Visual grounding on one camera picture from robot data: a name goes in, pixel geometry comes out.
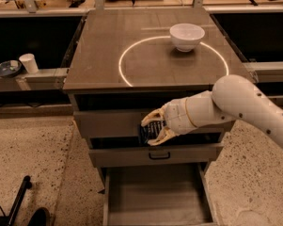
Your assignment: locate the black middle drawer handle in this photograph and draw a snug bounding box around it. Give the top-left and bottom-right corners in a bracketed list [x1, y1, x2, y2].
[149, 152, 171, 160]

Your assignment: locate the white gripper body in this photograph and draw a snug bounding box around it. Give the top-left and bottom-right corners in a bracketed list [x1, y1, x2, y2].
[164, 98, 190, 135]

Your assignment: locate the black stand leg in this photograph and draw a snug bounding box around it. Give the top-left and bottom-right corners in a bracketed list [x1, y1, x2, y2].
[6, 175, 32, 226]

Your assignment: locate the white ceramic bowl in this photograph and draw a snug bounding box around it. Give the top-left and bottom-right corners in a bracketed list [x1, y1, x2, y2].
[169, 24, 205, 52]

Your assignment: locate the bottom grey drawer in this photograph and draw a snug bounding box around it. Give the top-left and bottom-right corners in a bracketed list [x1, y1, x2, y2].
[102, 163, 218, 226]

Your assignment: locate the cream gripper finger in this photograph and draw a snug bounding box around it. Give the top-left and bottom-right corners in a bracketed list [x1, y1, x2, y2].
[141, 108, 165, 127]
[148, 127, 176, 146]

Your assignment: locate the grey drawer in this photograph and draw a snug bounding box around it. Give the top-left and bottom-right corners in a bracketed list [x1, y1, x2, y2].
[102, 163, 218, 226]
[89, 143, 223, 168]
[72, 104, 243, 139]

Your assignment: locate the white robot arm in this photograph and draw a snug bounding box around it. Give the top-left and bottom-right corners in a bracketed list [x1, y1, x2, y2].
[141, 74, 283, 150]

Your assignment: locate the dark round plate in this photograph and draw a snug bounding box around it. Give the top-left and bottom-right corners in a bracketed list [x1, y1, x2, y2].
[0, 60, 22, 78]

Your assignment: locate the grey drawer cabinet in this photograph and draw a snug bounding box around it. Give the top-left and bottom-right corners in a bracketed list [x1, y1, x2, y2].
[62, 7, 258, 226]

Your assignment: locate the black round base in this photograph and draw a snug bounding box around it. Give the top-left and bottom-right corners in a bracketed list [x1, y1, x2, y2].
[27, 207, 50, 226]

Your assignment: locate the top grey drawer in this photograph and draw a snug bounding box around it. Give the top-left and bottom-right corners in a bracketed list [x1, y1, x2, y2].
[72, 104, 243, 139]

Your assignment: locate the dark rxbar blueberry bar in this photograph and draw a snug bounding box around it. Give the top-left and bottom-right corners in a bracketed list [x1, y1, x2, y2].
[138, 121, 165, 145]

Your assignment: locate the white paper cup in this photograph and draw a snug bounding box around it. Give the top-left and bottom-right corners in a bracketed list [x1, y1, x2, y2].
[19, 54, 39, 73]

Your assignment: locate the middle grey drawer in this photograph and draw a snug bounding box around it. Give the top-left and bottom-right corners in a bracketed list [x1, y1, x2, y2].
[89, 143, 223, 168]

